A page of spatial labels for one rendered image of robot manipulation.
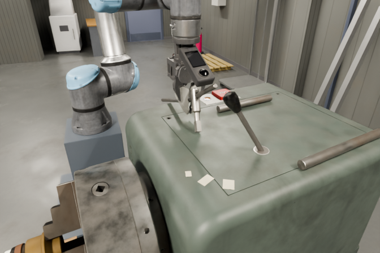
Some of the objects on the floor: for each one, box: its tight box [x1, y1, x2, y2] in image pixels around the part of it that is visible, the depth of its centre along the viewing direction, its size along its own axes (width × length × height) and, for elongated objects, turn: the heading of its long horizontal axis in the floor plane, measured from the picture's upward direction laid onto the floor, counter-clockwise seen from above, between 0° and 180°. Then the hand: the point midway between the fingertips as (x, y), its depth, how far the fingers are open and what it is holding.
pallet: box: [201, 54, 234, 72], centre depth 558 cm, size 112×77×10 cm
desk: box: [85, 18, 103, 56], centre depth 677 cm, size 71×138×74 cm, turn 22°
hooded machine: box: [49, 0, 83, 54], centre depth 653 cm, size 75×61×134 cm
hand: (190, 110), depth 72 cm, fingers closed
